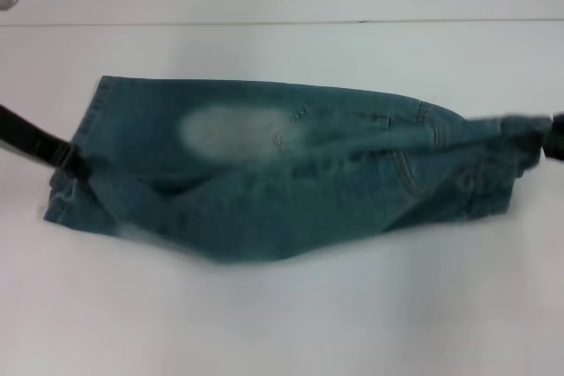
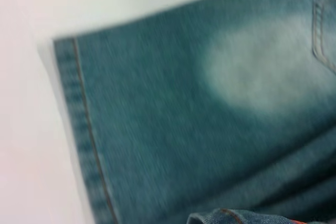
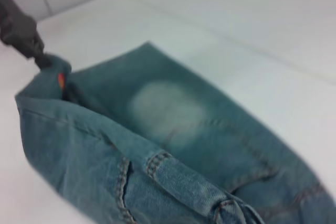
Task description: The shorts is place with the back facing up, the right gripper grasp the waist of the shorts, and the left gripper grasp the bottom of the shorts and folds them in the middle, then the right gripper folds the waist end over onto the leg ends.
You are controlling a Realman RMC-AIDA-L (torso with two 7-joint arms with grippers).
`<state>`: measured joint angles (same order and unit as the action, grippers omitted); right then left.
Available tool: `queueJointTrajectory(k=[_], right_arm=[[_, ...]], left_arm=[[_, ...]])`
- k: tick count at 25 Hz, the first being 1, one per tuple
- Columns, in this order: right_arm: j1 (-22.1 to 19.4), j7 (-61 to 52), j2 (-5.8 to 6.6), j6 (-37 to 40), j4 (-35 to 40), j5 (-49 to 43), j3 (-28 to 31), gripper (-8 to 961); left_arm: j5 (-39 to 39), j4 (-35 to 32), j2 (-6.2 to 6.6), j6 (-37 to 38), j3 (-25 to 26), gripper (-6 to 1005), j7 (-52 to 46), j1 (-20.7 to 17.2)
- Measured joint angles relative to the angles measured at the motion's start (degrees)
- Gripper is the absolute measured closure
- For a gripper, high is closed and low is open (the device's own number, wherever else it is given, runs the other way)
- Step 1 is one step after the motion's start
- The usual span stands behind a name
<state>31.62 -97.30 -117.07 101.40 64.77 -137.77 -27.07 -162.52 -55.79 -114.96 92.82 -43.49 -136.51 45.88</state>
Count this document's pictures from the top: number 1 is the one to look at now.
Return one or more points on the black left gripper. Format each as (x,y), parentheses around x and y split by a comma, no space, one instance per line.
(26,134)

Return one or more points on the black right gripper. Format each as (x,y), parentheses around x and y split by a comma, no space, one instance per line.
(561,136)

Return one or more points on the blue denim shorts with patch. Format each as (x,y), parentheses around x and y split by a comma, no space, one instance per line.
(264,182)

